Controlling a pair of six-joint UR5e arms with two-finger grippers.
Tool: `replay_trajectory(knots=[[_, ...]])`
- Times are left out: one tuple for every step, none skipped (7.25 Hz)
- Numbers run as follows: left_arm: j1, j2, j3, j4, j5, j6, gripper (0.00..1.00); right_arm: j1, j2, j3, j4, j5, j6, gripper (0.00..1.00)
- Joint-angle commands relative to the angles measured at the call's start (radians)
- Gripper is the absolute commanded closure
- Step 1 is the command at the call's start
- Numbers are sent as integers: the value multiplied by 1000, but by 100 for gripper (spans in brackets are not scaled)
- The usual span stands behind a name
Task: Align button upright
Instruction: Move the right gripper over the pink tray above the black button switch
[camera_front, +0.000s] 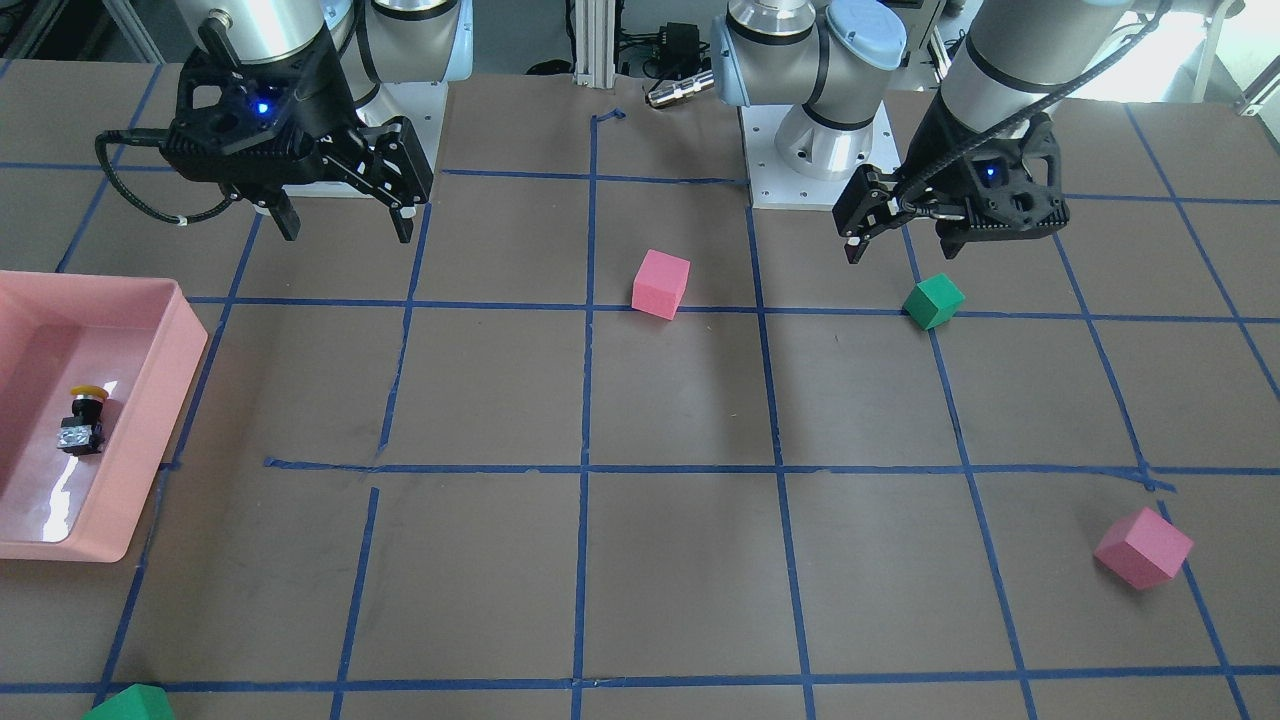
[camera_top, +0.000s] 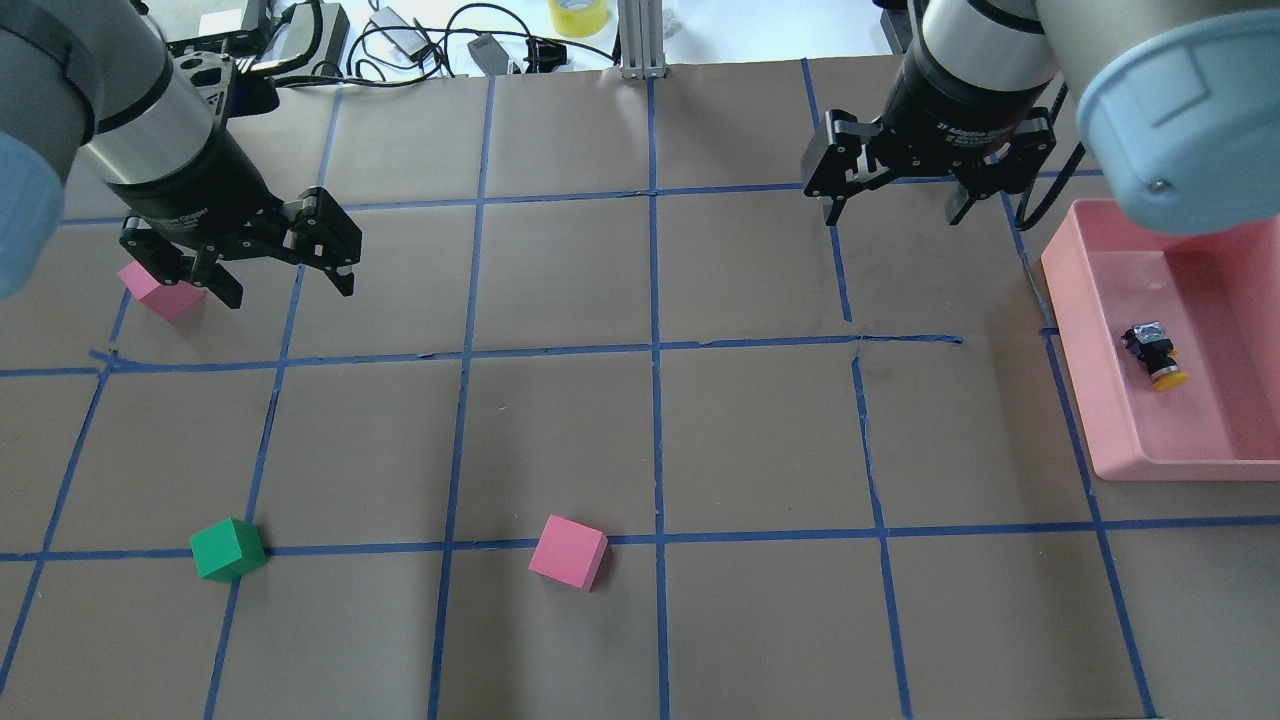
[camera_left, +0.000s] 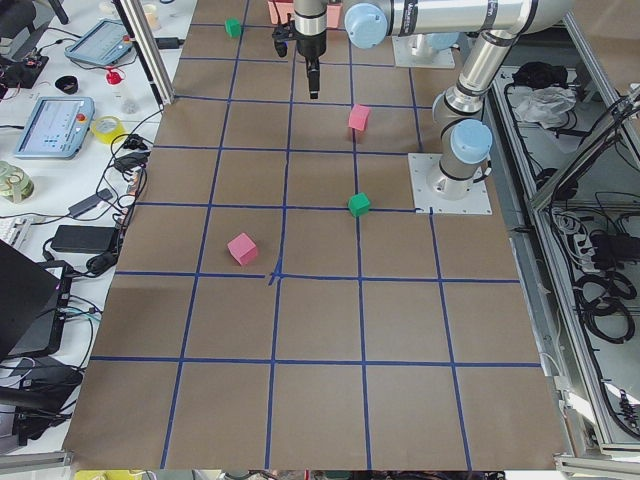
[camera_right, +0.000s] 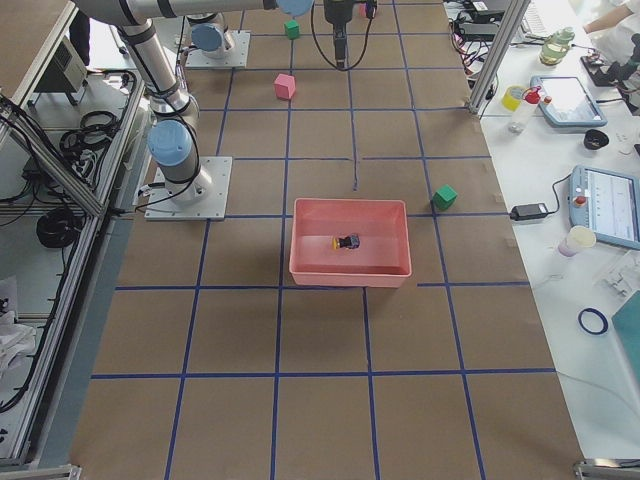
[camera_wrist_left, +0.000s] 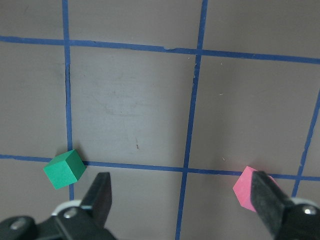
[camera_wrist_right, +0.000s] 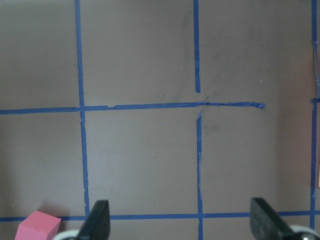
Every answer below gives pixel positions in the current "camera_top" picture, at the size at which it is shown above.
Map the black power adapter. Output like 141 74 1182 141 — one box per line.
467 33 520 76

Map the aluminium frame post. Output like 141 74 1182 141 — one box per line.
616 0 668 79

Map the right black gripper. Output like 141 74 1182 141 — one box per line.
803 70 1057 227

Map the pink plastic tray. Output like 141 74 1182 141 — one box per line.
1042 200 1279 482

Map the pink foam cube far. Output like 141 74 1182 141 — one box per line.
116 261 205 323

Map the pink foam cube centre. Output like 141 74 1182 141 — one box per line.
527 514 608 592

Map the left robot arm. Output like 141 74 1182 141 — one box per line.
1 1 362 309

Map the pink foam cube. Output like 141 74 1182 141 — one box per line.
116 261 205 323
527 514 608 592

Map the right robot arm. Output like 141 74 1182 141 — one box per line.
803 1 1279 234

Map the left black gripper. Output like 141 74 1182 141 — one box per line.
118 160 364 309

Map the yellow tape roll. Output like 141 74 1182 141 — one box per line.
547 0 609 38

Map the green foam cube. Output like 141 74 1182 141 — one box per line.
189 518 268 583

